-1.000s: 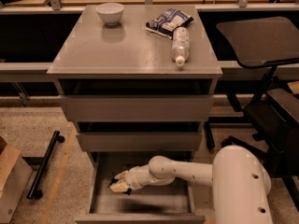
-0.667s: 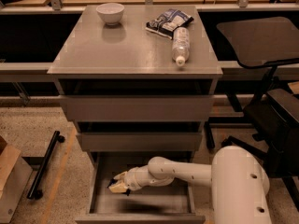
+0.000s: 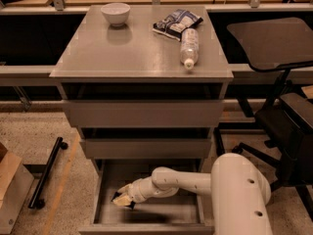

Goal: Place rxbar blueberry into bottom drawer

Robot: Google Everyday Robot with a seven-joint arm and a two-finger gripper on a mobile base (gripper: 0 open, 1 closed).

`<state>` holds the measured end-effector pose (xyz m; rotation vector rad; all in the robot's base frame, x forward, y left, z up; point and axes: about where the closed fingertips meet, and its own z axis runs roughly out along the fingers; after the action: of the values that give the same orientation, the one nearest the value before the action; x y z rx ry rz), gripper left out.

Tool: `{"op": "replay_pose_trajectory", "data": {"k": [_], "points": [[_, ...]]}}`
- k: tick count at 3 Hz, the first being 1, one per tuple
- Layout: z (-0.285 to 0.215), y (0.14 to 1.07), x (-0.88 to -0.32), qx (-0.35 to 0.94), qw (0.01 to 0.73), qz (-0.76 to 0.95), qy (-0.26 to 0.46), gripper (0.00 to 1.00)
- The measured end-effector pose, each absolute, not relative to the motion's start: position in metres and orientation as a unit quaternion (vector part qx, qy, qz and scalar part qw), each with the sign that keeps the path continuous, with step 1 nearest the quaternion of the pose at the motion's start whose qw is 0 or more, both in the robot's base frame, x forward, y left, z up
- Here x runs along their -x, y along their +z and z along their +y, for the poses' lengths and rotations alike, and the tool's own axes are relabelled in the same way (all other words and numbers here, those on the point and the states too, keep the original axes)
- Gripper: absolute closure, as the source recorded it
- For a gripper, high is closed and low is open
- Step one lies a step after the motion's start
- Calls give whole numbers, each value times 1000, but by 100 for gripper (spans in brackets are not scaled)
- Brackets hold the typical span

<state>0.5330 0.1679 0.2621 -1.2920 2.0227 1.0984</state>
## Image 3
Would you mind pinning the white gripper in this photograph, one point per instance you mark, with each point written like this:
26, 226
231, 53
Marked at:
136, 191

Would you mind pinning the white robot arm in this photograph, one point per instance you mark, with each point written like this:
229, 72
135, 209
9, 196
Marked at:
238, 190

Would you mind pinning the grey open bottom drawer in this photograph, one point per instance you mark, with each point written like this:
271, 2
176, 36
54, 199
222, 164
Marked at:
181, 214

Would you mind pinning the grey middle drawer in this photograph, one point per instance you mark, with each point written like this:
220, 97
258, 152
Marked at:
145, 148

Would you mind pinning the grey top drawer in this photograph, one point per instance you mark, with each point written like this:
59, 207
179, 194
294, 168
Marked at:
123, 114

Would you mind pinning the grey drawer cabinet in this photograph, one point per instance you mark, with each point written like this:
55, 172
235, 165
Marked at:
135, 108

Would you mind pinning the black wheeled bar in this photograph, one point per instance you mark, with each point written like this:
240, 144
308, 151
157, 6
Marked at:
36, 202

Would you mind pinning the cardboard box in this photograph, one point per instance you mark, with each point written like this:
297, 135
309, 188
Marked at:
9, 164

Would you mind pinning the clear plastic water bottle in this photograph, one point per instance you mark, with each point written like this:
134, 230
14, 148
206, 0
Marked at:
189, 51

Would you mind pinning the blue white snack bag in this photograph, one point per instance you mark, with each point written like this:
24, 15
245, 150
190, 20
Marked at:
176, 23

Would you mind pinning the white ceramic bowl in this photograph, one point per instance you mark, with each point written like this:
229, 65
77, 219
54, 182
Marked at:
116, 14

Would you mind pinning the long grey workbench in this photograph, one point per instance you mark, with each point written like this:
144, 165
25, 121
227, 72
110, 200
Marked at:
32, 72

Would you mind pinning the black office chair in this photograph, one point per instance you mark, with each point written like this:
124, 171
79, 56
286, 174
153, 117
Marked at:
280, 45

